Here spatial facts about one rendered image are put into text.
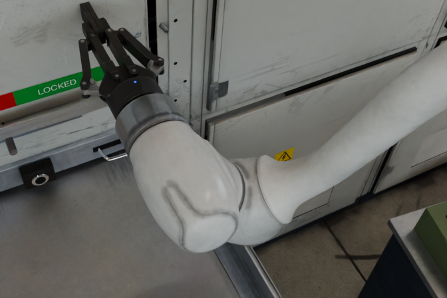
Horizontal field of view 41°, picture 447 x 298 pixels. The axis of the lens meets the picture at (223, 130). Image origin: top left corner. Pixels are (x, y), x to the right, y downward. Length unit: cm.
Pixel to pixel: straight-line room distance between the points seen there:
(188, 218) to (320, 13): 72
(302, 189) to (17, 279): 56
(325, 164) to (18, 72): 52
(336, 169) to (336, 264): 138
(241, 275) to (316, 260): 103
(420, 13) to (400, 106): 88
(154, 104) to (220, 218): 18
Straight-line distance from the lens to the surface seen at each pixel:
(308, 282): 210
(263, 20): 122
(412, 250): 135
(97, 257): 115
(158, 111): 77
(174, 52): 119
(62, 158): 121
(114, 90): 83
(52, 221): 120
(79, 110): 108
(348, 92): 160
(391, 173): 220
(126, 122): 78
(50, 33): 100
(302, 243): 216
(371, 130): 72
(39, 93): 108
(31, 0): 96
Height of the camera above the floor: 186
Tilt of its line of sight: 50 degrees down
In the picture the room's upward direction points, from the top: 6 degrees clockwise
